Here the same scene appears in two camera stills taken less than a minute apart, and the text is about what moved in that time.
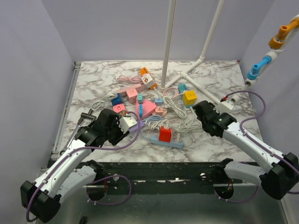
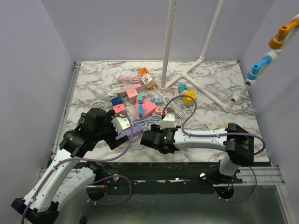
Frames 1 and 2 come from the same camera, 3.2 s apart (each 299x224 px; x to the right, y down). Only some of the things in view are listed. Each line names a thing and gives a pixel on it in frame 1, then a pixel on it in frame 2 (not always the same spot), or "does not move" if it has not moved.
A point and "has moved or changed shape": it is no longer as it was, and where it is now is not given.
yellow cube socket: (189, 97) does not move
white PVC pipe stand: (168, 50) does not move
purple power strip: (133, 130) has moved or changed shape
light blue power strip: (155, 140) has moved or changed shape
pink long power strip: (123, 92) does not move
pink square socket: (118, 108) does not move
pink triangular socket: (147, 107) does not move
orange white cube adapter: (225, 106) to (168, 121)
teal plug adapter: (181, 87) does not move
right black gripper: (212, 106) to (156, 128)
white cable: (96, 104) does not move
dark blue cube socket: (117, 101) does not move
